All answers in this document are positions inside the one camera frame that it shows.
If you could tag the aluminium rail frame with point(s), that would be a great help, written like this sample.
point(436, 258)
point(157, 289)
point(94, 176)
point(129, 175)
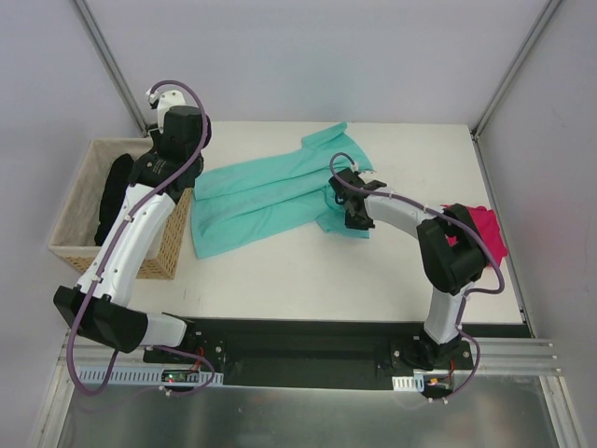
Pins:
point(498, 356)

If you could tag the right aluminium corner post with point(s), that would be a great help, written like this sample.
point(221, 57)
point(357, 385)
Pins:
point(540, 25)

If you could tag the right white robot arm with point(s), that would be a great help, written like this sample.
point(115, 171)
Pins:
point(452, 259)

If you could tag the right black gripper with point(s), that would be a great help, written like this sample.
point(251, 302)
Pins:
point(351, 201)

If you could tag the white cable duct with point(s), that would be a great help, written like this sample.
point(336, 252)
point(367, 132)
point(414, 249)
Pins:
point(92, 375)
point(410, 383)

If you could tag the wicker laundry basket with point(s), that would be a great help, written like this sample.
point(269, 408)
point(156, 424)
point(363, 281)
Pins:
point(92, 201)

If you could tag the right white cable duct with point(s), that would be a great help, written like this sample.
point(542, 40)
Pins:
point(410, 383)

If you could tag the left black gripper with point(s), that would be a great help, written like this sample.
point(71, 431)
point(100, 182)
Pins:
point(152, 132)

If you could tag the aluminium corner post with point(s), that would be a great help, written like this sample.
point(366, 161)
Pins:
point(110, 63)
point(540, 25)

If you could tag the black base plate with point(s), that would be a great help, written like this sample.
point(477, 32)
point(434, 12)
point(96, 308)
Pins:
point(317, 354)

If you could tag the left white cable duct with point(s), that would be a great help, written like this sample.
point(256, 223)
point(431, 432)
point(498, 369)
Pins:
point(92, 375)

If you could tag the left aluminium corner post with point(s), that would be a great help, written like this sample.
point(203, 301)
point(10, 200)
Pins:
point(110, 63)

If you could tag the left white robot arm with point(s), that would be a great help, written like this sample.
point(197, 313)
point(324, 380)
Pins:
point(97, 308)

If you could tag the pink folded t-shirt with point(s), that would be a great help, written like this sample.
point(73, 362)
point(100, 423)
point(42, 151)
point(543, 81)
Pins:
point(486, 223)

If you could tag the teal t-shirt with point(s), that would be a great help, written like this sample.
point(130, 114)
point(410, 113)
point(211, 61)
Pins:
point(239, 204)

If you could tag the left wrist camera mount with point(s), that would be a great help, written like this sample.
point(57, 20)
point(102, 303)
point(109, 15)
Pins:
point(162, 102)

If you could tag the black garment in basket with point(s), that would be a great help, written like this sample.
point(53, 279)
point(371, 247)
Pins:
point(114, 192)

